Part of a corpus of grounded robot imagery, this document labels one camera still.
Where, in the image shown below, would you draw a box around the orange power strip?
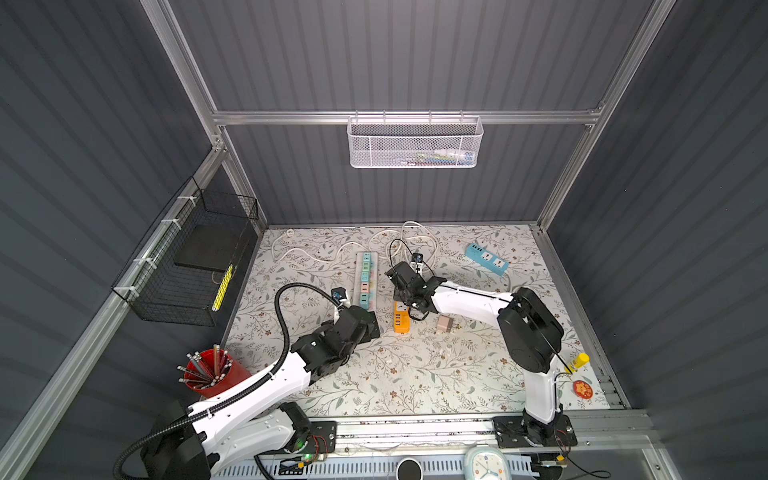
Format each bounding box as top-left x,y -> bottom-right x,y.
393,301 -> 411,334

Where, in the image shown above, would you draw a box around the white multicolour power strip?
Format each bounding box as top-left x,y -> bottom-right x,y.
352,251 -> 378,311

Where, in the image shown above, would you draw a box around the pink plug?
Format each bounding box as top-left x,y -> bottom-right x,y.
436,315 -> 454,333

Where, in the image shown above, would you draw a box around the blue power strip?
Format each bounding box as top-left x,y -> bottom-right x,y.
465,243 -> 508,276

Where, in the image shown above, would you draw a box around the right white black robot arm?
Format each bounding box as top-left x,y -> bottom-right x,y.
386,262 -> 564,428

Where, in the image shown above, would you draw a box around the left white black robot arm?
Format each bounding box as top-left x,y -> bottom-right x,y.
112,292 -> 380,479

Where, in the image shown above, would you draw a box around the floral table mat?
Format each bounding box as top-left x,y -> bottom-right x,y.
227,223 -> 583,417

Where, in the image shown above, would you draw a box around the red pencil cup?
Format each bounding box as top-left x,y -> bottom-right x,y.
176,344 -> 251,398

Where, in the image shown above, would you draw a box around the yellow marker in basket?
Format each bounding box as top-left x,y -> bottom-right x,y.
211,264 -> 235,312

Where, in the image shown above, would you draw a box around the markers in white basket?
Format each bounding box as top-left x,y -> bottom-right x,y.
395,149 -> 476,168

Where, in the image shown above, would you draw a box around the black round knob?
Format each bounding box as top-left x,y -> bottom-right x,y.
395,457 -> 424,480

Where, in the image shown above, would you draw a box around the black pad in basket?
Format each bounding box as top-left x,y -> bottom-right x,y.
174,225 -> 246,273

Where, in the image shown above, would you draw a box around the yellow small toy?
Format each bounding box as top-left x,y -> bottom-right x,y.
568,352 -> 590,373

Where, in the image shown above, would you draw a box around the white analog clock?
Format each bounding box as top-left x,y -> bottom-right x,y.
463,447 -> 512,480

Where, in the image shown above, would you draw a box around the red round badge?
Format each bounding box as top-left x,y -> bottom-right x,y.
572,380 -> 594,400

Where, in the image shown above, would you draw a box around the orange strip white cable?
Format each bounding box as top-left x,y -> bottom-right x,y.
367,220 -> 442,271

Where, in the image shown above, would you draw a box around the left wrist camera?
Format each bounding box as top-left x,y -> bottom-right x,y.
331,287 -> 349,305

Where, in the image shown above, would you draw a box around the white power strip cable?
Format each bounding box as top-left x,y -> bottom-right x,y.
269,227 -> 367,265

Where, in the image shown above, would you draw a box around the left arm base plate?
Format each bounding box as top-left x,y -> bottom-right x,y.
262,421 -> 338,455

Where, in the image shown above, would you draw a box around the white wire wall basket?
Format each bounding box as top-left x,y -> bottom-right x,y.
346,115 -> 484,169

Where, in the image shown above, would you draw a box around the black wire wall basket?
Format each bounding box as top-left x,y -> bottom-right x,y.
113,182 -> 259,327

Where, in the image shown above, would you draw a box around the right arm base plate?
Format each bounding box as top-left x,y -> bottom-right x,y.
492,412 -> 578,448

